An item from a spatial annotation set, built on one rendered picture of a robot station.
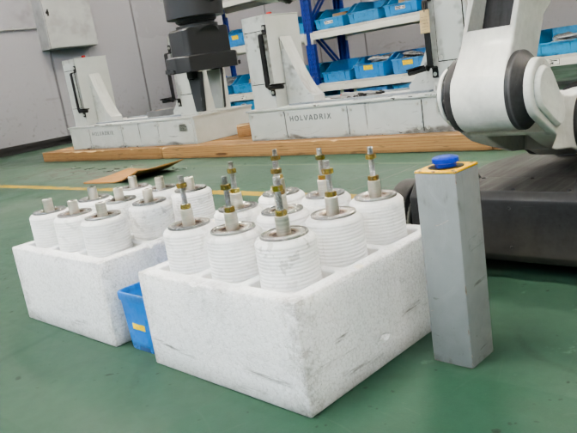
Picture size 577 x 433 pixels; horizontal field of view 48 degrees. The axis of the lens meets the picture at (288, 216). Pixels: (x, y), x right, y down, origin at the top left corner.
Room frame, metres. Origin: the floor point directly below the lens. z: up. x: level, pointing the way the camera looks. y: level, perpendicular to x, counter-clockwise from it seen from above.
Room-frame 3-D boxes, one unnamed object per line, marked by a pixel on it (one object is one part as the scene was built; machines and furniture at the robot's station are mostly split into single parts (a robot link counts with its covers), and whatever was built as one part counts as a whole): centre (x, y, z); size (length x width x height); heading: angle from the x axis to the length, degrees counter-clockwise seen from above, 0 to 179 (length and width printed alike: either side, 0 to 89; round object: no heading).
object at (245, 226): (1.04, 0.09, 0.25); 0.08 x 0.08 x 0.01
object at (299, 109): (3.67, -0.56, 0.45); 1.45 x 0.57 x 0.74; 46
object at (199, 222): (1.12, 0.18, 0.25); 0.08 x 0.08 x 0.01
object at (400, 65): (6.41, -1.49, 0.36); 0.50 x 0.38 x 0.21; 137
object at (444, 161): (0.97, -0.25, 0.32); 0.04 x 0.04 x 0.02
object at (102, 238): (1.33, 0.38, 0.16); 0.10 x 0.10 x 0.18
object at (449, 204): (0.97, -0.25, 0.16); 0.07 x 0.07 x 0.31; 45
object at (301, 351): (1.12, 0.01, 0.09); 0.39 x 0.39 x 0.18; 45
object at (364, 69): (6.70, -1.16, 0.36); 0.50 x 0.38 x 0.21; 137
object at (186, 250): (1.12, 0.18, 0.16); 0.10 x 0.10 x 0.18
